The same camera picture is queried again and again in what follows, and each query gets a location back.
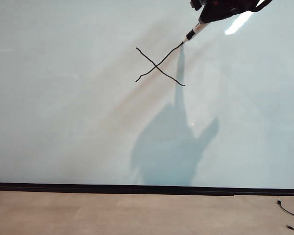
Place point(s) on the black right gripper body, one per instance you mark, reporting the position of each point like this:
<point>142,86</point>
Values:
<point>242,5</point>

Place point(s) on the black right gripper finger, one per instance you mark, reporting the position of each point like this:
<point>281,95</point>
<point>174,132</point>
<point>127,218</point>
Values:
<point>215,12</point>

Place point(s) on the white whiteboard marker pen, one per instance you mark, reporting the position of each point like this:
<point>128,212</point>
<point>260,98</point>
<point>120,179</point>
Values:
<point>192,34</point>

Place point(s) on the black drawn cross mark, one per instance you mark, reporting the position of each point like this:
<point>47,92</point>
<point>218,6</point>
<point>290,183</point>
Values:
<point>156,66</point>

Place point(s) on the large white whiteboard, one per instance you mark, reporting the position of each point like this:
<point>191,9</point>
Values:
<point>63,110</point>

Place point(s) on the black whiteboard pen tray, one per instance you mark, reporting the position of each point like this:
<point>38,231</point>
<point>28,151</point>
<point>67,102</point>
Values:
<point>112,193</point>

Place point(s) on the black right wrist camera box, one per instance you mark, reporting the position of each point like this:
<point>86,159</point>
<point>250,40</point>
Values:
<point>198,4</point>

